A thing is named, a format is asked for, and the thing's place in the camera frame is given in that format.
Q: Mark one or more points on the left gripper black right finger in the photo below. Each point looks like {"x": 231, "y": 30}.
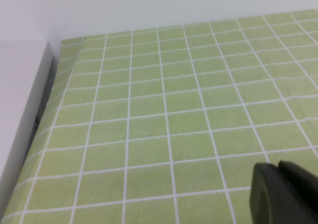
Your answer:
{"x": 303, "y": 196}

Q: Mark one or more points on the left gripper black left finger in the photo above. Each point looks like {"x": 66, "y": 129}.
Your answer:
{"x": 265, "y": 196}

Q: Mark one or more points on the green checked tablecloth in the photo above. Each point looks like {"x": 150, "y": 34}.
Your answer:
{"x": 159, "y": 109}

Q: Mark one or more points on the white side board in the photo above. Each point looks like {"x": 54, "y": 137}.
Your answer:
{"x": 24, "y": 97}

